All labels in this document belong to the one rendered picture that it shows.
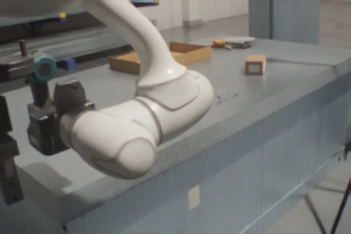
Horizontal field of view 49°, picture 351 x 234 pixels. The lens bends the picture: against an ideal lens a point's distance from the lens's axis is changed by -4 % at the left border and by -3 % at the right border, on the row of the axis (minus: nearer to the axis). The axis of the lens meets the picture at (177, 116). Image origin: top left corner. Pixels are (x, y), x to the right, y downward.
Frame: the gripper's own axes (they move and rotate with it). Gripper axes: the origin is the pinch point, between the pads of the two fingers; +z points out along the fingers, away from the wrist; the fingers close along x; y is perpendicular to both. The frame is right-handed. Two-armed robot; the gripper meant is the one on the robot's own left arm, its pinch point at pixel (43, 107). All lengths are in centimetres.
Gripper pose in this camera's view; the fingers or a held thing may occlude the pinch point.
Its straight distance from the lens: 95.9
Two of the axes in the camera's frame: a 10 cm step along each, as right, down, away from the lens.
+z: -6.6, -2.3, 7.2
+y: 0.7, 9.3, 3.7
